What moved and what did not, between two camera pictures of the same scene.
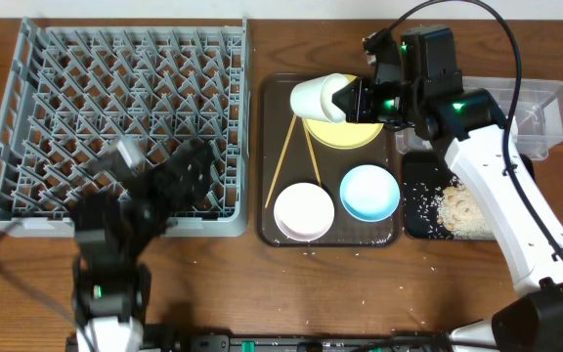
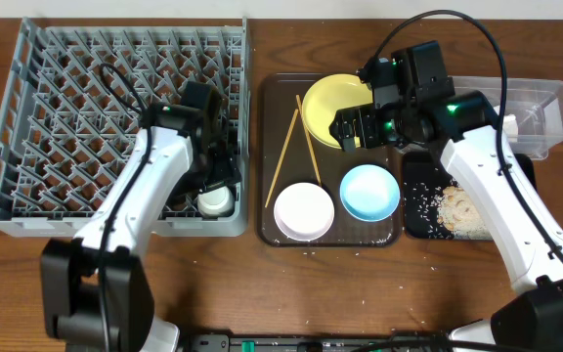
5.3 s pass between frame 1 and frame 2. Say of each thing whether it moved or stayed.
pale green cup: moved
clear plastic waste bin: stayed
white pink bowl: stayed
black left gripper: moved
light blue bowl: stayed
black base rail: stayed
